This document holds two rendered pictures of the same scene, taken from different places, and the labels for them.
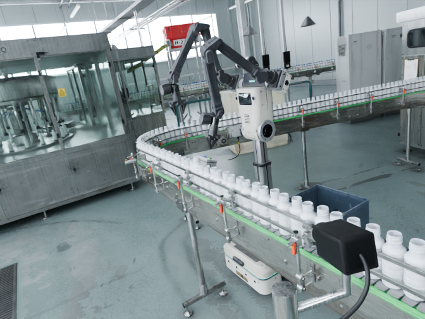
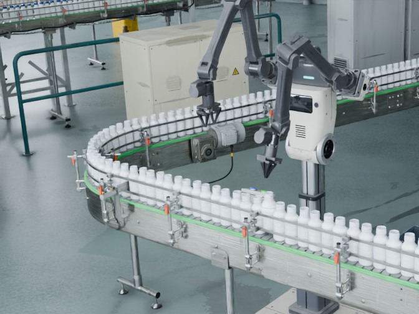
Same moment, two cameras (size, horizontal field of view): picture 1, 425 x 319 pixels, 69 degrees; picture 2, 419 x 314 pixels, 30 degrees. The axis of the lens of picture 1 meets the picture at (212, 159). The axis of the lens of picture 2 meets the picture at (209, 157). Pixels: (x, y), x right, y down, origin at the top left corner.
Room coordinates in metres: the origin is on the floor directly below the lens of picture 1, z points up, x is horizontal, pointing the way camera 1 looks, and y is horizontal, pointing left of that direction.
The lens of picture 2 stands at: (-1.12, 1.31, 2.41)
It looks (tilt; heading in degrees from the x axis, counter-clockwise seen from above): 19 degrees down; 341
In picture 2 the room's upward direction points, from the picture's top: 4 degrees counter-clockwise
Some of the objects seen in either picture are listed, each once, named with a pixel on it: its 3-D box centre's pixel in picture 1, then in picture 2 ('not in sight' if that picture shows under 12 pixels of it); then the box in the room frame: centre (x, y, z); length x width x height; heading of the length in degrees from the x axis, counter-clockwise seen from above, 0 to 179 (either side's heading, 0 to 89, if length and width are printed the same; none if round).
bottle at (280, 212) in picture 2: (203, 178); (280, 220); (1.65, 0.07, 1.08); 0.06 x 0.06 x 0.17
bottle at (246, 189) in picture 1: (248, 197); (366, 244); (1.29, -0.13, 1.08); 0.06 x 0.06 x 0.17
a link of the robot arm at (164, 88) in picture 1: (168, 85); (201, 82); (2.14, 0.21, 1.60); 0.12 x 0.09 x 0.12; 120
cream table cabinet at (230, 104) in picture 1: (253, 118); (186, 89); (6.06, -0.95, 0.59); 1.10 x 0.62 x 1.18; 101
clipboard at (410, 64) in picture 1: (410, 70); not in sight; (4.32, -2.90, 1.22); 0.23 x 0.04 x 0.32; 11
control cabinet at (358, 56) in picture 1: (358, 77); (365, 13); (6.98, -3.51, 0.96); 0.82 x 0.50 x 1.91; 101
